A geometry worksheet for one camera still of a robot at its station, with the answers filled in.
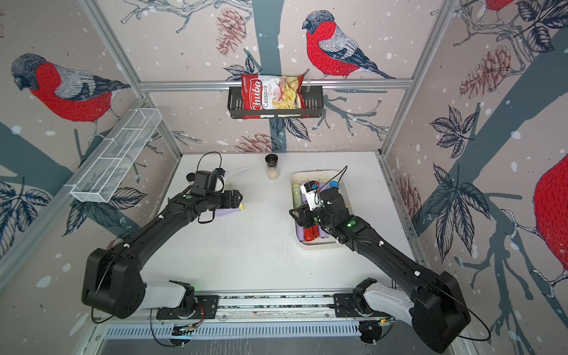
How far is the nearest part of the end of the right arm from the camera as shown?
61 cm

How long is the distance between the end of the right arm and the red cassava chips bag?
416 millimetres

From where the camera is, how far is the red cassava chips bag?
2.86 ft
